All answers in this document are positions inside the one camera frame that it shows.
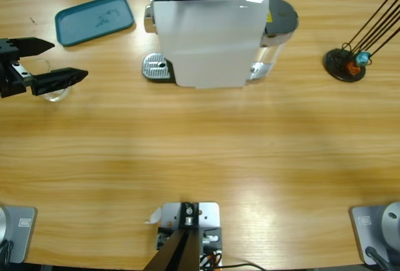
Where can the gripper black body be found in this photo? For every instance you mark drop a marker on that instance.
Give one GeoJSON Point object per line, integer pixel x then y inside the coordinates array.
{"type": "Point", "coordinates": [11, 80]}

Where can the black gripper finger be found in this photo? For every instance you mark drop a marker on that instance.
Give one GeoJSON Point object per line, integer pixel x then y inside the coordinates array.
{"type": "Point", "coordinates": [59, 79]}
{"type": "Point", "coordinates": [32, 47]}

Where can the clear drinking glass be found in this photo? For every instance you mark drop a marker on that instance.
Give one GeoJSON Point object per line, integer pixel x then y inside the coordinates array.
{"type": "Point", "coordinates": [56, 97]}

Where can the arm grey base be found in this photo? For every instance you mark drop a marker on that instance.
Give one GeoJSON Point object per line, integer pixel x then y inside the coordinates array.
{"type": "Point", "coordinates": [364, 230]}
{"type": "Point", "coordinates": [22, 236]}

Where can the white coffee machine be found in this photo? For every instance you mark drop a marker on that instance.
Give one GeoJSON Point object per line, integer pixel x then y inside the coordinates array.
{"type": "Point", "coordinates": [206, 43]}

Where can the orange coffee capsule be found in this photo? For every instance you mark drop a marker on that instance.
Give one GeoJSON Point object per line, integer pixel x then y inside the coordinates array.
{"type": "Point", "coordinates": [353, 68]}

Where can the teal plastic tray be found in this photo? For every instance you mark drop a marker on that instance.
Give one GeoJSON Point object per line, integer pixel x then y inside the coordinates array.
{"type": "Point", "coordinates": [81, 30]}

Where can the clear water tank black lid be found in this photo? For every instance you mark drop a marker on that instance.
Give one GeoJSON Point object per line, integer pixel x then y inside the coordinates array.
{"type": "Point", "coordinates": [281, 16]}

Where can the black capsule holder with rods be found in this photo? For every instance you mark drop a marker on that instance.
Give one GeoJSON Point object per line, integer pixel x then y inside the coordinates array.
{"type": "Point", "coordinates": [336, 65]}

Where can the white paper tag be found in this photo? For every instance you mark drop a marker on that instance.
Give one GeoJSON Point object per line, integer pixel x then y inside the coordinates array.
{"type": "Point", "coordinates": [154, 216]}

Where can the white block with dark post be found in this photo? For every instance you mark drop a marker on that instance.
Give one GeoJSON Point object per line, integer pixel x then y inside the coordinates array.
{"type": "Point", "coordinates": [209, 211]}

